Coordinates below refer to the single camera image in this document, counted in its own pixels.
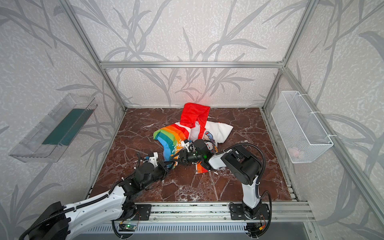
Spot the colourful rainbow kids jacket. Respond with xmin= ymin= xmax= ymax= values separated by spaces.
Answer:
xmin=153 ymin=103 xmax=234 ymax=173

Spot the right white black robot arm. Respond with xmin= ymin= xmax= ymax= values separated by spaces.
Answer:
xmin=169 ymin=139 xmax=272 ymax=221

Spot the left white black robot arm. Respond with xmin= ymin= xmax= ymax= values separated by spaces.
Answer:
xmin=19 ymin=161 xmax=175 ymax=240

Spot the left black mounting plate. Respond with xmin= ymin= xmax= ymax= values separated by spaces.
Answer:
xmin=126 ymin=204 xmax=152 ymax=221

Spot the black mounting plate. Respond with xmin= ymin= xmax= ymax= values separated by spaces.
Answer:
xmin=126 ymin=204 xmax=152 ymax=221
xmin=229 ymin=202 xmax=271 ymax=220

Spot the left green circuit board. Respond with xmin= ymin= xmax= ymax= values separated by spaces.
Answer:
xmin=119 ymin=223 xmax=137 ymax=232

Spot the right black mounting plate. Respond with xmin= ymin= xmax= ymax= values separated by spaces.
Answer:
xmin=229 ymin=202 xmax=271 ymax=220

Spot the pink object in basket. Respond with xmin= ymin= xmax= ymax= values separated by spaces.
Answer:
xmin=289 ymin=147 xmax=304 ymax=160

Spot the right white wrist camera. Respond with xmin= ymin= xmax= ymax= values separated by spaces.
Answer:
xmin=181 ymin=140 xmax=195 ymax=153

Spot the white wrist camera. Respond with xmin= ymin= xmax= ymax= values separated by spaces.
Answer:
xmin=181 ymin=140 xmax=195 ymax=153
xmin=145 ymin=152 xmax=159 ymax=168

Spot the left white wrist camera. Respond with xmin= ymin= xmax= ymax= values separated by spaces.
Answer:
xmin=145 ymin=152 xmax=159 ymax=168

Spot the right circuit board with wires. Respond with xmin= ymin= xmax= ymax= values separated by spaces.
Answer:
xmin=245 ymin=223 xmax=268 ymax=238

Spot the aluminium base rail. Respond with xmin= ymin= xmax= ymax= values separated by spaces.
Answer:
xmin=59 ymin=201 xmax=316 ymax=224

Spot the clear plastic wall tray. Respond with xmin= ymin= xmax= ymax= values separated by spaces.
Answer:
xmin=9 ymin=94 xmax=98 ymax=163

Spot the white wire mesh basket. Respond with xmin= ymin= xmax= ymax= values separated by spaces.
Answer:
xmin=272 ymin=91 xmax=334 ymax=164

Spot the aluminium frame of enclosure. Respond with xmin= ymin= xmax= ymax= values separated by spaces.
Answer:
xmin=59 ymin=1 xmax=384 ymax=223

